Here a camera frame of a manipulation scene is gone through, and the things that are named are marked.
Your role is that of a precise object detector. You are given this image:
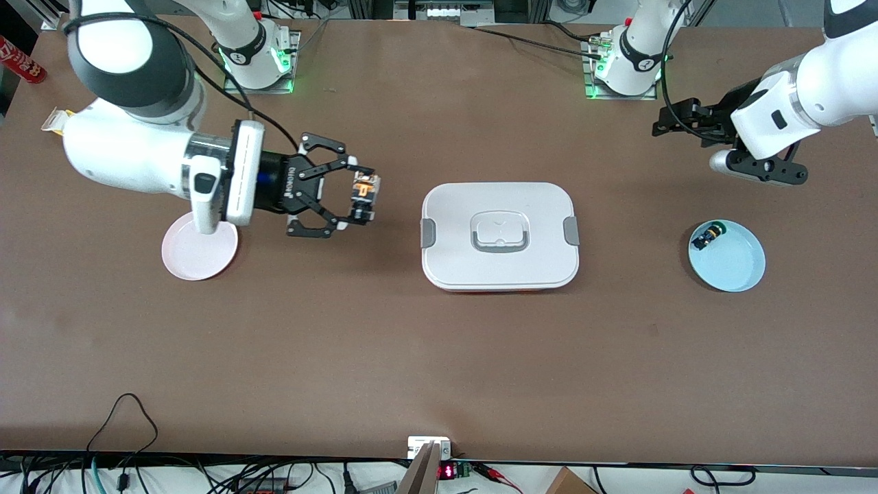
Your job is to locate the black floor cable loop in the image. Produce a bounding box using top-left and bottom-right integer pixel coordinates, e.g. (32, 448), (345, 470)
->
(689, 464), (757, 492)

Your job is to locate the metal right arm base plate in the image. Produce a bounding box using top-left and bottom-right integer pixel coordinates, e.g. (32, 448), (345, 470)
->
(223, 31), (301, 95)

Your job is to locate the small white device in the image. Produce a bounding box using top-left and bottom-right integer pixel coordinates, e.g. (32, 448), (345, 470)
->
(407, 436), (452, 459)

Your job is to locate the black looped table cable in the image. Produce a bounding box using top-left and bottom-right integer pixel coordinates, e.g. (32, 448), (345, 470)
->
(84, 392), (160, 474)

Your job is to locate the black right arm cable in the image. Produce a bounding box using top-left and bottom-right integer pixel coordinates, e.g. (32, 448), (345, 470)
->
(63, 12), (302, 153)

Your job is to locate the pink round plate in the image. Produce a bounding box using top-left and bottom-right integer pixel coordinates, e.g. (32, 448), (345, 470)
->
(161, 209), (239, 281)

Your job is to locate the brown cardboard box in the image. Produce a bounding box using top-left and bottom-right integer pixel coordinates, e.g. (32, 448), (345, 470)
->
(545, 467), (597, 494)

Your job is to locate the orange and black switch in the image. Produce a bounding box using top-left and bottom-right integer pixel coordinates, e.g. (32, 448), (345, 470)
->
(350, 174), (382, 224)

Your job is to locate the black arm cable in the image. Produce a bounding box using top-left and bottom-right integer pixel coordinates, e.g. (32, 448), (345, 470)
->
(658, 0), (695, 134)
(63, 12), (302, 153)

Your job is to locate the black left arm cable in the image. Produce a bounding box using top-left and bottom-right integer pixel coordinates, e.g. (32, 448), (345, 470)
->
(658, 0), (695, 134)

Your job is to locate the small black yellow part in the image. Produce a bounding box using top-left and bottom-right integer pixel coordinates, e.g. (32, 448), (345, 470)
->
(691, 223), (728, 251)

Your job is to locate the light blue round plate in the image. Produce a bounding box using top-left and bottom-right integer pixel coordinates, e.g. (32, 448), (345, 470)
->
(688, 220), (766, 294)

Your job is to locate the red snack can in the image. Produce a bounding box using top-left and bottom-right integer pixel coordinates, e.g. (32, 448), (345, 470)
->
(0, 36), (47, 84)

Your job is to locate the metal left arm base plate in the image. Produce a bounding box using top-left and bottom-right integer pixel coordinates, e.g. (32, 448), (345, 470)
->
(582, 38), (658, 102)

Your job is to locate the aluminium frame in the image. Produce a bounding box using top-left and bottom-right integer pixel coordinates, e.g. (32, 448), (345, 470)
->
(394, 0), (495, 27)

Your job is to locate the black cable across table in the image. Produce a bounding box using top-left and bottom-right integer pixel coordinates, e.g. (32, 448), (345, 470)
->
(473, 26), (604, 59)

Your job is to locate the white lunch box grey handle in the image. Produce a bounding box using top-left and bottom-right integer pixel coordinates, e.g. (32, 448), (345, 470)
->
(420, 182), (580, 294)

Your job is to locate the grey slanted board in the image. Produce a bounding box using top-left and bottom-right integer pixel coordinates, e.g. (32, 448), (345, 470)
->
(396, 441), (441, 494)

